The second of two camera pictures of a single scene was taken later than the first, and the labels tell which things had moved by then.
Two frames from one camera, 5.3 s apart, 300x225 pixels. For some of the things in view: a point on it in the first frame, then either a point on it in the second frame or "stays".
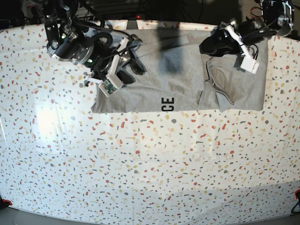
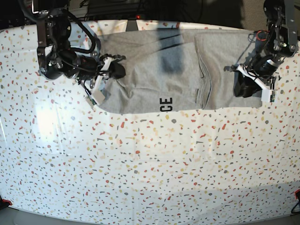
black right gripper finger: [220, 43] → [244, 86]
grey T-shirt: [179, 76] stays
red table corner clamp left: [6, 200] stays
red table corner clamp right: [295, 192] stays
